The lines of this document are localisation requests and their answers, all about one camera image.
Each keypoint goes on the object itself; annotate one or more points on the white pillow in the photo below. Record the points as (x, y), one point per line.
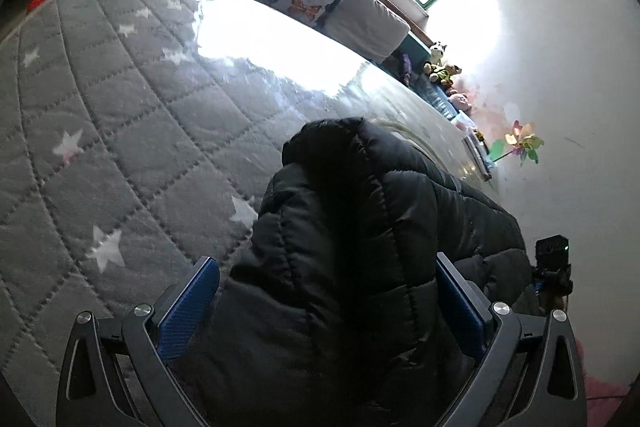
(365, 22)

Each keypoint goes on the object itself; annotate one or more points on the purple cloth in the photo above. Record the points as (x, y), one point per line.
(407, 67)

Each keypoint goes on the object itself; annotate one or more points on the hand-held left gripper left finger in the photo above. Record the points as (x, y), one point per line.
(187, 307)

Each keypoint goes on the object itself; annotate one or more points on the black puffer jacket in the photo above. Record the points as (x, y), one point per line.
(350, 232)

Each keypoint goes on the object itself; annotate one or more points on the pink cloth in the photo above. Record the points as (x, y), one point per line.
(600, 377)

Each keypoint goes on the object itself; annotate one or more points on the panda plush toy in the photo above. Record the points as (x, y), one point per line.
(438, 53)

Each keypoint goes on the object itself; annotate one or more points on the pink plush toy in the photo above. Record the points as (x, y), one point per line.
(459, 101)

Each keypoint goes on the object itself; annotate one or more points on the colourful pinwheel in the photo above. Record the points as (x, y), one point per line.
(520, 142)

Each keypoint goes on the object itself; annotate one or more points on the brown plush toy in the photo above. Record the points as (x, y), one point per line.
(442, 74)

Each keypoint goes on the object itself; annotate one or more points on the grey star quilted table cover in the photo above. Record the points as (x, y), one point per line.
(100, 132)

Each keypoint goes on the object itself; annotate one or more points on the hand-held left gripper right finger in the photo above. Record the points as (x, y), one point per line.
(457, 307)

